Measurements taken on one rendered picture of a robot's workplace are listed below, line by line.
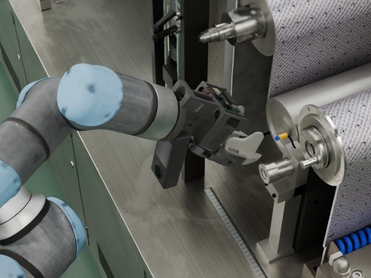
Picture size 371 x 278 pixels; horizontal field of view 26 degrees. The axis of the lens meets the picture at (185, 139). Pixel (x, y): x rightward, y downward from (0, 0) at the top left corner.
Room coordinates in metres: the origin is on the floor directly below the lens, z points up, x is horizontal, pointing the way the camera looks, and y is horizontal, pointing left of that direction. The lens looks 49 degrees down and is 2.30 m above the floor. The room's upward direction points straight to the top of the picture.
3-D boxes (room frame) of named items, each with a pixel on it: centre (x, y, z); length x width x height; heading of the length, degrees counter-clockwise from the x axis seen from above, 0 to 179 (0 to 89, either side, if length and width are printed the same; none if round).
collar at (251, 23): (1.11, -0.11, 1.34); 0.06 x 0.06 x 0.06; 26
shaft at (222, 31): (1.09, -0.05, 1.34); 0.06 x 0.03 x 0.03; 116
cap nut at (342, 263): (0.78, -0.28, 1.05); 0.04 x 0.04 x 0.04
